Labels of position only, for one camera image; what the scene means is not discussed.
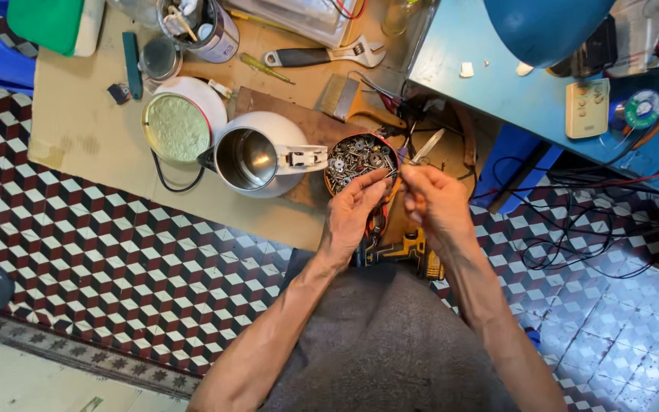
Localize person's left hand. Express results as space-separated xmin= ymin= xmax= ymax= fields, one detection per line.
xmin=317 ymin=168 xmax=391 ymax=271

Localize person's right hand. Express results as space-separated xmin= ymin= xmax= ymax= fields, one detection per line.
xmin=400 ymin=165 xmax=480 ymax=256

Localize yellow and black drill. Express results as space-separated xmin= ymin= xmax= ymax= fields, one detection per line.
xmin=357 ymin=228 xmax=446 ymax=282

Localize round tin of screws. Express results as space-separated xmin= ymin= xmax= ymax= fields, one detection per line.
xmin=323 ymin=133 xmax=399 ymax=198

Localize brown wooden board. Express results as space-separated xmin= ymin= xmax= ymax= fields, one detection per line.
xmin=231 ymin=86 xmax=402 ymax=210

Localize white electric kettle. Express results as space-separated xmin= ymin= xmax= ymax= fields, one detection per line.
xmin=197 ymin=111 xmax=329 ymax=200

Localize wooden paint brush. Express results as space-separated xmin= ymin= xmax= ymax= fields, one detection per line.
xmin=315 ymin=74 xmax=408 ymax=130

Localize blue metal table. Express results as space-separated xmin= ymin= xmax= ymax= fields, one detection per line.
xmin=406 ymin=0 xmax=659 ymax=196

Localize person's grey trousers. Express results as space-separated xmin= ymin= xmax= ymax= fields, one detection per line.
xmin=261 ymin=262 xmax=520 ymax=412

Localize yellow screwdriver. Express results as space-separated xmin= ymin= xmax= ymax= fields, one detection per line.
xmin=238 ymin=52 xmax=296 ymax=86

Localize beige remote control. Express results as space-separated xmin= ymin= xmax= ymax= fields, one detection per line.
xmin=564 ymin=78 xmax=611 ymax=140

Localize white round kettle base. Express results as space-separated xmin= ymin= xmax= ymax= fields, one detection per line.
xmin=141 ymin=76 xmax=229 ymax=167

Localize clear glass bottle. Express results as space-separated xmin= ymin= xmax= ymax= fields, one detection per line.
xmin=380 ymin=0 xmax=423 ymax=39

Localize clear plastic box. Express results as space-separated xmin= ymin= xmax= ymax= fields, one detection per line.
xmin=222 ymin=0 xmax=366 ymax=50

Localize black device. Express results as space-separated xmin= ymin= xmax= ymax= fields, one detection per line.
xmin=546 ymin=14 xmax=620 ymax=79

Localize green solder spool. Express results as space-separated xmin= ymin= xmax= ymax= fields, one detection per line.
xmin=612 ymin=88 xmax=659 ymax=132

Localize metal can of tools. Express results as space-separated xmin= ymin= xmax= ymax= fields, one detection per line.
xmin=156 ymin=0 xmax=240 ymax=64

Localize small glass jar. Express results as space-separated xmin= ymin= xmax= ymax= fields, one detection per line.
xmin=138 ymin=37 xmax=183 ymax=85

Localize small black plug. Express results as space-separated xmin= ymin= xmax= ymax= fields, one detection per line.
xmin=106 ymin=84 xmax=132 ymax=106

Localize dark green flat bar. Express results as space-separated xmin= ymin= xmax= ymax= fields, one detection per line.
xmin=122 ymin=31 xmax=144 ymax=101

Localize brown cardboard sheet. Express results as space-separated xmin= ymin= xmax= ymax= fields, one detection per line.
xmin=27 ymin=0 xmax=480 ymax=254

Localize cluttered box of parts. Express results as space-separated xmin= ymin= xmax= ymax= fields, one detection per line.
xmin=609 ymin=0 xmax=659 ymax=79

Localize green and white container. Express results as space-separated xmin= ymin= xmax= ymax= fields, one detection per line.
xmin=6 ymin=0 xmax=106 ymax=58

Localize red-handled pliers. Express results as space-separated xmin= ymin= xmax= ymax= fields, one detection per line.
xmin=364 ymin=200 xmax=390 ymax=244

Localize clear-handled screwdriver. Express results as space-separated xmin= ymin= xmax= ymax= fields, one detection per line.
xmin=409 ymin=127 xmax=446 ymax=167

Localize brown leather strap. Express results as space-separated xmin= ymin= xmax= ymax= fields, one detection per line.
xmin=451 ymin=102 xmax=479 ymax=168

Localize tangle of black cables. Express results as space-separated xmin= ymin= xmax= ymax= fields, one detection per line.
xmin=471 ymin=86 xmax=659 ymax=281

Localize black-handled adjustable wrench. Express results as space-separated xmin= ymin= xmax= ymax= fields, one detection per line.
xmin=263 ymin=35 xmax=387 ymax=69

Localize black kettle power cord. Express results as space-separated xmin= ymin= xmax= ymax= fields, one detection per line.
xmin=150 ymin=149 xmax=206 ymax=193

